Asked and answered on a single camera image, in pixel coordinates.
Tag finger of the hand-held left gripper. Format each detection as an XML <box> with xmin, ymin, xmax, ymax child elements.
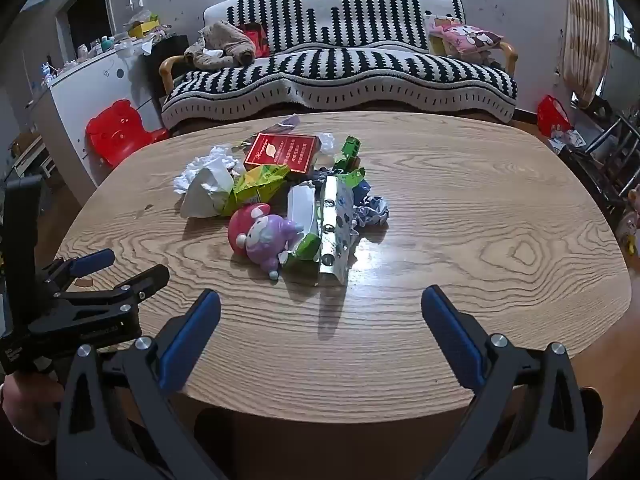
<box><xmin>42</xmin><ymin>249</ymin><xmax>116</xmax><ymax>293</ymax></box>
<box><xmin>60</xmin><ymin>264</ymin><xmax>171</xmax><ymax>313</ymax></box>

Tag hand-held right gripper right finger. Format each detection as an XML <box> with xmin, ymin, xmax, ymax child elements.
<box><xmin>421</xmin><ymin>285</ymin><xmax>591</xmax><ymax>480</ymax></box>

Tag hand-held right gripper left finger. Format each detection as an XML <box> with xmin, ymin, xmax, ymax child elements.
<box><xmin>55</xmin><ymin>289</ymin><xmax>236</xmax><ymax>480</ymax></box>

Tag large white tissue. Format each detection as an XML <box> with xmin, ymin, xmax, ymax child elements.
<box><xmin>172</xmin><ymin>145</ymin><xmax>246</xmax><ymax>196</ymax></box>

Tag yellow-green snack wrapper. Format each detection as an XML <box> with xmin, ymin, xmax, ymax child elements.
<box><xmin>220</xmin><ymin>164</ymin><xmax>292</xmax><ymax>213</ymax></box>

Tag red cigarette box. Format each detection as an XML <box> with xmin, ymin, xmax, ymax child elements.
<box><xmin>244</xmin><ymin>132</ymin><xmax>323</xmax><ymax>177</ymax></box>

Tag clear plastic wrapper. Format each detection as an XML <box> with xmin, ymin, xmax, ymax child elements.
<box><xmin>265</xmin><ymin>115</ymin><xmax>301</xmax><ymax>136</ymax></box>

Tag person's left forearm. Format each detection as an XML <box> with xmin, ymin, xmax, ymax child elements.
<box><xmin>0</xmin><ymin>412</ymin><xmax>61</xmax><ymax>480</ymax></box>

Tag person's left hand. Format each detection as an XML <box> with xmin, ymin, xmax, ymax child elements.
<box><xmin>0</xmin><ymin>372</ymin><xmax>66</xmax><ymax>445</ymax></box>

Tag white low shelf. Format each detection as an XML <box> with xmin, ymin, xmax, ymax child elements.
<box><xmin>10</xmin><ymin>132</ymin><xmax>56</xmax><ymax>181</ymax></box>

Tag white paper packet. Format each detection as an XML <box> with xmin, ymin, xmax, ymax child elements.
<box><xmin>180</xmin><ymin>165</ymin><xmax>236</xmax><ymax>220</ymax></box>

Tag pink purple plush toy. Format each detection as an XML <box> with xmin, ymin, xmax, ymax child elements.
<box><xmin>227</xmin><ymin>202</ymin><xmax>306</xmax><ymax>281</ymax></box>

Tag red bear-shaped stool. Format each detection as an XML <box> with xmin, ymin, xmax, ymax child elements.
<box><xmin>85</xmin><ymin>100</ymin><xmax>171</xmax><ymax>168</ymax></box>

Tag blue white crumpled wrapper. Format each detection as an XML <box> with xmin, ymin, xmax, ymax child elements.
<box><xmin>352</xmin><ymin>180</ymin><xmax>390</xmax><ymax>228</ymax></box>

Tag white cabinet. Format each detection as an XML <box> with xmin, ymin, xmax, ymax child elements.
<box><xmin>30</xmin><ymin>42</ymin><xmax>166</xmax><ymax>206</ymax></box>

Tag white cardboard box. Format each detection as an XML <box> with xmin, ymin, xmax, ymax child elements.
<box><xmin>286</xmin><ymin>182</ymin><xmax>321</xmax><ymax>241</ymax></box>

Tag clutter of small bottles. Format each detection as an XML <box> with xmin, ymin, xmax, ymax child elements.
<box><xmin>40</xmin><ymin>5</ymin><xmax>168</xmax><ymax>78</ymax></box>

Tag red plastic bag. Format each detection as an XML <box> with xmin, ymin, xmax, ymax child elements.
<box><xmin>537</xmin><ymin>95</ymin><xmax>573</xmax><ymax>138</ymax></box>

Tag brown crumpled clothing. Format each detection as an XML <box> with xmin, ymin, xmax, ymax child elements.
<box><xmin>184</xmin><ymin>20</ymin><xmax>257</xmax><ymax>70</ymax></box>

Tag red cushion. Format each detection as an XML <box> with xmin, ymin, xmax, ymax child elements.
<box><xmin>239</xmin><ymin>22</ymin><xmax>271</xmax><ymax>58</ymax></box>

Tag pink cartoon cushion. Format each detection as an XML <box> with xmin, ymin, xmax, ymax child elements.
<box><xmin>427</xmin><ymin>15</ymin><xmax>505</xmax><ymax>63</ymax></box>

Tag patterned curtain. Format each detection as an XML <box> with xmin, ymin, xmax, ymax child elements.
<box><xmin>564</xmin><ymin>0</ymin><xmax>613</xmax><ymax>108</ymax></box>

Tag wooden frame sofa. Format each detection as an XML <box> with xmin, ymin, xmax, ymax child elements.
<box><xmin>159</xmin><ymin>40</ymin><xmax>518</xmax><ymax>126</ymax></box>

